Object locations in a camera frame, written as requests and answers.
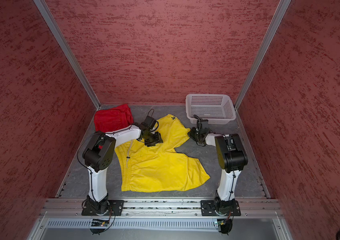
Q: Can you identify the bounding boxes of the yellow shorts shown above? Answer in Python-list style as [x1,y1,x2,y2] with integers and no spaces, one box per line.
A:
[115,115,210,193]

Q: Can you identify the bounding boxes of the white plastic laundry basket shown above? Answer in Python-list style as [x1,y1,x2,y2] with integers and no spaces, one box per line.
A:
[186,94,236,125]

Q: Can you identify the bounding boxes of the red shorts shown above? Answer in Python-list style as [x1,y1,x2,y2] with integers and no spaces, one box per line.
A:
[94,104,134,133]

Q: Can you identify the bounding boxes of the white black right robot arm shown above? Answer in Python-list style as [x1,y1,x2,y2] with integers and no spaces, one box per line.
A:
[188,127,248,217]

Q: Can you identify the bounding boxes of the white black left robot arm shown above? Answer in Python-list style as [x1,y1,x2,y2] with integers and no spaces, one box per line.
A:
[81,124,163,216]

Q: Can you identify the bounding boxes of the left small circuit board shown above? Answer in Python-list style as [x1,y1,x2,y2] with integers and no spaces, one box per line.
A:
[91,219,110,228]

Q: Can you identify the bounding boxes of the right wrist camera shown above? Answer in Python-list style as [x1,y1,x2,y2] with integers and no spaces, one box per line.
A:
[197,119,210,131]

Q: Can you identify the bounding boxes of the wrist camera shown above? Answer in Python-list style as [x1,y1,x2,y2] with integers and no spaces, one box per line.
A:
[142,115,159,132]
[197,119,210,131]

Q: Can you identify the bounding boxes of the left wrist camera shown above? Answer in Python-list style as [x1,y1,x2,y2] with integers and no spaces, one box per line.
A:
[142,115,159,132]

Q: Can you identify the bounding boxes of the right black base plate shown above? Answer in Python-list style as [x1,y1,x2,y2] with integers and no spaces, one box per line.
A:
[200,198,241,217]

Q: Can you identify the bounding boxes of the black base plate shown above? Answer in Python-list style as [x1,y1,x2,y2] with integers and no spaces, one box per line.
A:
[200,198,241,217]
[81,199,125,217]

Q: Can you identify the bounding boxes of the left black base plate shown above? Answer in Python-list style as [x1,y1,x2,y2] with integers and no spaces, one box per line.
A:
[81,199,125,217]

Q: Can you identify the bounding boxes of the aluminium front rail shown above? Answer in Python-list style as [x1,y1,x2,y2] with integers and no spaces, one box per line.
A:
[38,198,285,219]

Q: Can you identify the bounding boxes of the white slotted cable duct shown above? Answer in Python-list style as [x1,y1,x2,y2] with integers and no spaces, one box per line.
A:
[45,218,218,231]

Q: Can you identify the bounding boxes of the right corner aluminium post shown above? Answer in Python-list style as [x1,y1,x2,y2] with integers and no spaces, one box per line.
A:
[234,0,291,111]

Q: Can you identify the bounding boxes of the corner aluminium post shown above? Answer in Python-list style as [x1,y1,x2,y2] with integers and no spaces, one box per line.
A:
[33,0,102,110]
[234,0,291,111]

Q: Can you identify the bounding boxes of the left corner aluminium post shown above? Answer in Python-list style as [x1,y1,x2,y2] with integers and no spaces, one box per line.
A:
[33,0,102,110]

